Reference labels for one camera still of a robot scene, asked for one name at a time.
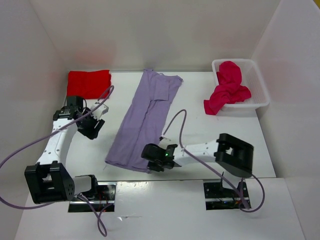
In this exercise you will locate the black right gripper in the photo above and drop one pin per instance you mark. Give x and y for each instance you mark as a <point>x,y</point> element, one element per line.
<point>149,155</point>

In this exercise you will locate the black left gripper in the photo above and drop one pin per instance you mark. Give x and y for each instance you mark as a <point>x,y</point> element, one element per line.
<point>92,128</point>

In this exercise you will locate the lilac t shirt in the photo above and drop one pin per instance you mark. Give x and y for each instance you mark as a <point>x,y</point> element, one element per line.
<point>144,121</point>

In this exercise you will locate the red t shirt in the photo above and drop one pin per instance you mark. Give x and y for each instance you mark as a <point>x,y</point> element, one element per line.
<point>88,84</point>

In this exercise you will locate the magenta t shirt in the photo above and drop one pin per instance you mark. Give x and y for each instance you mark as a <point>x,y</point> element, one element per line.
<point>229,89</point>

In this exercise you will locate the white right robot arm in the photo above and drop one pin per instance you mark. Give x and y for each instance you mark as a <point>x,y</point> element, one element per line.
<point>234,155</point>

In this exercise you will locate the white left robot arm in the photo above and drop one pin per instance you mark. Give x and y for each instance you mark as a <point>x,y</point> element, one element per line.
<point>48,179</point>

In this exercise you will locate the white plastic basket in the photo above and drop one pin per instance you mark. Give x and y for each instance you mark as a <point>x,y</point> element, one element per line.
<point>252,79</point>

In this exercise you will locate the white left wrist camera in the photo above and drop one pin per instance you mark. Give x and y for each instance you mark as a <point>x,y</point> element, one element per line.
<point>100,111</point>

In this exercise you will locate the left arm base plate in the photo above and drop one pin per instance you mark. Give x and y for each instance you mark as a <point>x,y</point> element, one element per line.
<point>102,201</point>

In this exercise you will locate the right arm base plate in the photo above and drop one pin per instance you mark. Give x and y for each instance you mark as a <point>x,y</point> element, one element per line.
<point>218,197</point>

